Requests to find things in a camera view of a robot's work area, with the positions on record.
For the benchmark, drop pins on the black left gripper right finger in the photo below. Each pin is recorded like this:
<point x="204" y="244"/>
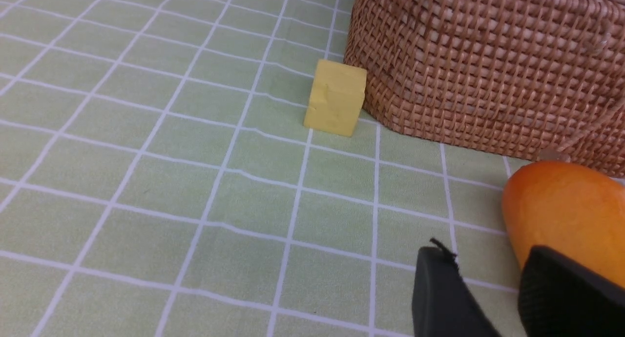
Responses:
<point x="559" y="297"/>

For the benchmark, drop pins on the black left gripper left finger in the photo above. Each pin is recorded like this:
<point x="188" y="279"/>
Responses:
<point x="442" y="304"/>

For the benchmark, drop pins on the orange plastic mango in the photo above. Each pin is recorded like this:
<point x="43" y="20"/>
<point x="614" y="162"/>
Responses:
<point x="572" y="209"/>

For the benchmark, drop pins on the woven wicker basket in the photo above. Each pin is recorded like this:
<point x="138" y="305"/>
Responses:
<point x="530" y="79"/>

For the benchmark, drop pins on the yellow foam cube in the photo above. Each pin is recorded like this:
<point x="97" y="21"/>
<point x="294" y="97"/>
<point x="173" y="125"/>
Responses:
<point x="336" y="98"/>

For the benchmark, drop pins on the green checkered tablecloth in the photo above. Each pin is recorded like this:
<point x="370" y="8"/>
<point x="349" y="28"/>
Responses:
<point x="157" y="180"/>

